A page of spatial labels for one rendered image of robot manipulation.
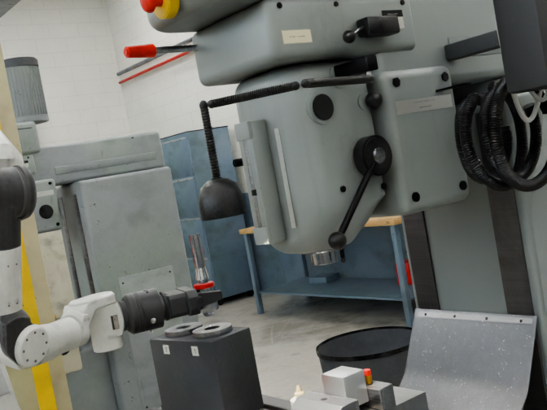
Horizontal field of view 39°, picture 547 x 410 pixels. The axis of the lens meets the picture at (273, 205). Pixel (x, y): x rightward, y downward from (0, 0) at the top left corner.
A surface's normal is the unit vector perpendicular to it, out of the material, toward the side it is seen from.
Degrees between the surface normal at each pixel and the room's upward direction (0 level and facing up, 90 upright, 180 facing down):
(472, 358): 63
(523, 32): 90
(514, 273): 90
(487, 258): 90
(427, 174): 90
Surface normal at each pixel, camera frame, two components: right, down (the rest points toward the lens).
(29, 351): 0.88, 0.12
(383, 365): 0.09, 0.10
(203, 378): -0.66, 0.16
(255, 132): 0.59, -0.07
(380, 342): -0.36, 0.05
